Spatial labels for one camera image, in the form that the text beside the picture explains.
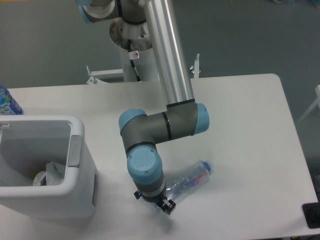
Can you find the white plastic bag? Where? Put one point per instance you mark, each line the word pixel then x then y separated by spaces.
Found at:
pixel 54 173

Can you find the trash inside the can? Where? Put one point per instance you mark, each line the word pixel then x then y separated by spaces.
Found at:
pixel 40 179

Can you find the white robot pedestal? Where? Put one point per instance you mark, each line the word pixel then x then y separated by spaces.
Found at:
pixel 136 51

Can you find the white plastic trash can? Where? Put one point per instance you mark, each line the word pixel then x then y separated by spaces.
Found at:
pixel 27 144

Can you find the white frame at right edge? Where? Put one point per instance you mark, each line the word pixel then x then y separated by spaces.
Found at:
pixel 313 105

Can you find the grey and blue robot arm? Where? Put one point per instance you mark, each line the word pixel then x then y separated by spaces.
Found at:
pixel 150 25

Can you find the black device at table edge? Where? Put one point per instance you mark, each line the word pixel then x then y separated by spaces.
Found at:
pixel 311 213

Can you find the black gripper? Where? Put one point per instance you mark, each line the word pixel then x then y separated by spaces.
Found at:
pixel 160 200

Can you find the white pedestal foot bracket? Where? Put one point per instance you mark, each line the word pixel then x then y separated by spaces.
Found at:
pixel 117 75

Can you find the blue labelled water bottle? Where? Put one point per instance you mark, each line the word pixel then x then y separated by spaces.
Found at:
pixel 8 105

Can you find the clear plastic bottle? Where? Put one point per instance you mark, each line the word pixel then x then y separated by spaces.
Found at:
pixel 188 181

